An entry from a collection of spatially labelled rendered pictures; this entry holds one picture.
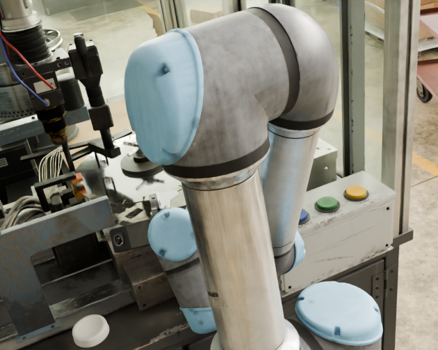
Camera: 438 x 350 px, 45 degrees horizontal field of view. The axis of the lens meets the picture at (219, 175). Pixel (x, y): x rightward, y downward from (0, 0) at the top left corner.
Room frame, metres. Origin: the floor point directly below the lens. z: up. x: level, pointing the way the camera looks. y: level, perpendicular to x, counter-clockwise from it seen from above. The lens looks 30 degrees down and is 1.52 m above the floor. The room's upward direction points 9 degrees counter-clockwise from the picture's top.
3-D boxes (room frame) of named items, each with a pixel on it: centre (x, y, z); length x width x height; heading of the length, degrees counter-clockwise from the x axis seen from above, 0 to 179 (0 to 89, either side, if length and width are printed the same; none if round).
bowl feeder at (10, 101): (1.76, 0.59, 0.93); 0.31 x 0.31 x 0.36
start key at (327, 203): (0.88, -0.21, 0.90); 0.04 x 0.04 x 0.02
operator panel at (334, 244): (0.89, -0.20, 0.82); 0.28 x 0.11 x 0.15; 109
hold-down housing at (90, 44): (1.04, 0.22, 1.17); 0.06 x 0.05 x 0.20; 100
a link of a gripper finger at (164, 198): (0.91, 0.11, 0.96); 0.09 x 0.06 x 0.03; 8
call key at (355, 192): (0.90, -0.27, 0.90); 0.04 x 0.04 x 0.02
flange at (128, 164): (1.09, 0.16, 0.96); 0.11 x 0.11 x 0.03
